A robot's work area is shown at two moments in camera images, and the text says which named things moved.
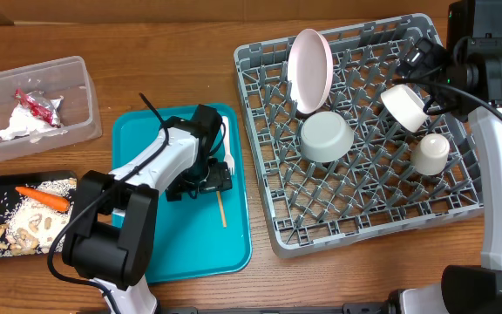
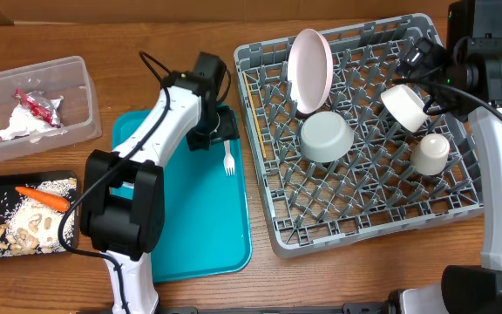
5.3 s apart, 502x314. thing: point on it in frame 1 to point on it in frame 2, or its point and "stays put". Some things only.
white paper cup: (430, 155) stays put
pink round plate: (310, 71) stays put
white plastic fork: (228, 156) stays put
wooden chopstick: (221, 208) to (247, 85)
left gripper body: (207, 176) to (222, 125)
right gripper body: (423, 63) stays put
